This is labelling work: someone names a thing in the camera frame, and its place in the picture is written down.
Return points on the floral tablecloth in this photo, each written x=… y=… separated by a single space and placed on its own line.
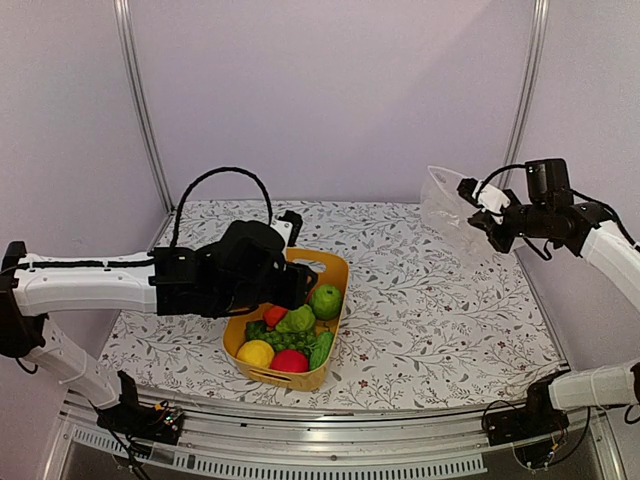
x=424 y=326

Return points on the red toy apple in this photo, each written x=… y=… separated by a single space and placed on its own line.
x=290 y=361

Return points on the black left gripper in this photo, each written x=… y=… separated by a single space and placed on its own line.
x=296 y=293

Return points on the green toy apple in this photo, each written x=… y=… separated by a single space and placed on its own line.
x=326 y=302

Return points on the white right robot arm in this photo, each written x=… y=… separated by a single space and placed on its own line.
x=592 y=233

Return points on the green toy broccoli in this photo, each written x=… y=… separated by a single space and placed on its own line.
x=255 y=330

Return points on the right aluminium frame post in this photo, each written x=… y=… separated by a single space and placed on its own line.
x=533 y=61

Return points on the green toy cabbage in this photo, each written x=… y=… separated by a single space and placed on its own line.
x=297 y=321

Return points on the orange toy carrot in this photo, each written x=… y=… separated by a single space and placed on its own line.
x=274 y=315

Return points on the green toy grapes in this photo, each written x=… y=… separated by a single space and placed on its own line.
x=302 y=342

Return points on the yellow plastic basket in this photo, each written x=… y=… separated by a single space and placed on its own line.
x=336 y=272

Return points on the green toy cucumber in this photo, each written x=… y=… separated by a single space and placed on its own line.
x=321 y=350

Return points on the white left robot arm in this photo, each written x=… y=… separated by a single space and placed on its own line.
x=33 y=286

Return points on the left aluminium frame post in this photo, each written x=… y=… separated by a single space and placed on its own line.
x=124 y=22

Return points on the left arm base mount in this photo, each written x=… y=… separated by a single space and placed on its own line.
x=161 y=423

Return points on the clear zip top bag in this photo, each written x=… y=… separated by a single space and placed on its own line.
x=446 y=212

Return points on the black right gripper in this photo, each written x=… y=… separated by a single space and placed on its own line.
x=485 y=221

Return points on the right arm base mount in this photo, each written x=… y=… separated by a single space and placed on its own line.
x=505 y=423

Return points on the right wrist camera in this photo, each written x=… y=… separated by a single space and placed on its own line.
x=486 y=197

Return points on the aluminium frame post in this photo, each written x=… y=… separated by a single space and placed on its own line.
x=124 y=22
x=533 y=61

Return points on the yellow toy lemon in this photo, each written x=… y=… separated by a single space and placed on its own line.
x=256 y=353

